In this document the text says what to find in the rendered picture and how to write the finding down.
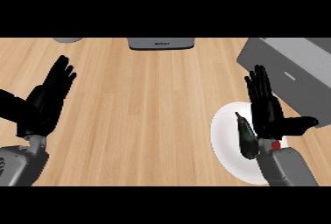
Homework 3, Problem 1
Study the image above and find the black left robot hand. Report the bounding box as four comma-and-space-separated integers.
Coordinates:
0, 54, 79, 138

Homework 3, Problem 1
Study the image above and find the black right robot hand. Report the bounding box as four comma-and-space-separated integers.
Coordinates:
243, 64, 321, 141

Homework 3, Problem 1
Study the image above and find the dark purple eggplant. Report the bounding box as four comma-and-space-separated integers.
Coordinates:
234, 111, 262, 161

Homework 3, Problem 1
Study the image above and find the white round plate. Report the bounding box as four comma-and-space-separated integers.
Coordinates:
210, 101, 290, 186

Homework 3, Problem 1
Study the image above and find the large grey box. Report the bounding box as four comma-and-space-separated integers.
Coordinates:
235, 38, 331, 130

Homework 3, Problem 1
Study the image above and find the grey round object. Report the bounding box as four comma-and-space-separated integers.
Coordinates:
52, 38, 85, 44

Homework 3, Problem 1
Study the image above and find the grey flat appliance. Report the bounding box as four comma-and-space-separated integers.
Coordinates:
127, 38, 197, 52

